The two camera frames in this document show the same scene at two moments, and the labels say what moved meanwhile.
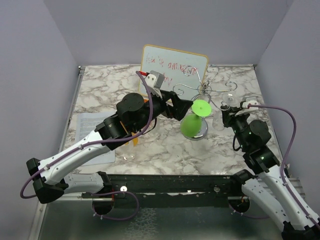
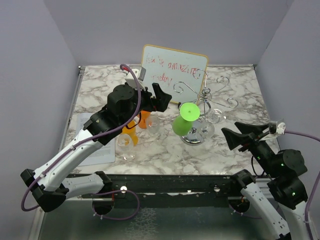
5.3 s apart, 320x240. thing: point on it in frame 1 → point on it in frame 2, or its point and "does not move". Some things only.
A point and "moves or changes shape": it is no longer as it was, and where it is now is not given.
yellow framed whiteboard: x=185 y=72 does not move
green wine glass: x=191 y=125 moves or changes shape
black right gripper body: x=235 y=121 → x=260 y=149
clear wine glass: x=229 y=100 → x=212 y=116
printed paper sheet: x=86 y=123 does not move
